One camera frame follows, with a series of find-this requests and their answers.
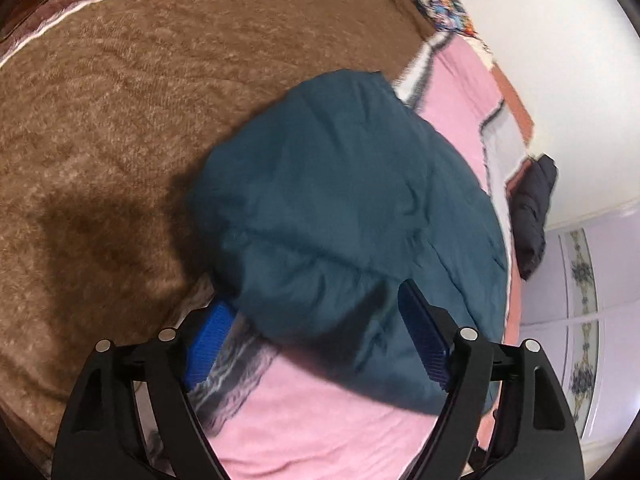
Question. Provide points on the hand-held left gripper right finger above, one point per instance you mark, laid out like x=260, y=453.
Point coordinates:
x=425, y=345

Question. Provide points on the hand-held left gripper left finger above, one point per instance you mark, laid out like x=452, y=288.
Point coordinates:
x=210, y=345

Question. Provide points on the teal quilted jacket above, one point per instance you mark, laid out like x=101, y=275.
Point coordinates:
x=340, y=200

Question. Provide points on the black puffer jacket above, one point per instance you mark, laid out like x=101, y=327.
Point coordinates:
x=535, y=215

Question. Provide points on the lilac flowered wardrobe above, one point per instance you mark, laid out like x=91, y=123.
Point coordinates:
x=610, y=285

